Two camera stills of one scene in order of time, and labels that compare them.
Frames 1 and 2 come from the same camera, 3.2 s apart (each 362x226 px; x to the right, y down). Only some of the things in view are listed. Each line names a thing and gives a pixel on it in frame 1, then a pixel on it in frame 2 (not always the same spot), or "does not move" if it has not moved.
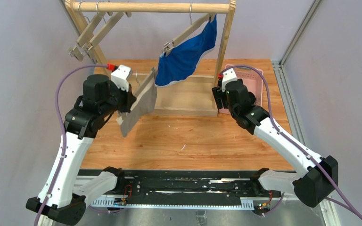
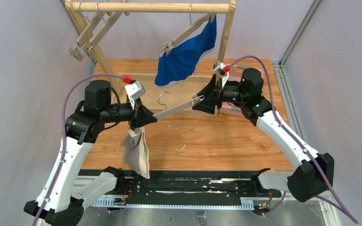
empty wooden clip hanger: x=86 y=35 does not move
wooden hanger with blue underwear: x=169 y=45 does not move
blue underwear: x=182 y=61 does not move
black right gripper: x=218 y=98 -> x=217 y=95
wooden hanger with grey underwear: x=145 y=101 -> x=195 y=99
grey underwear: x=145 y=104 -> x=136 y=151
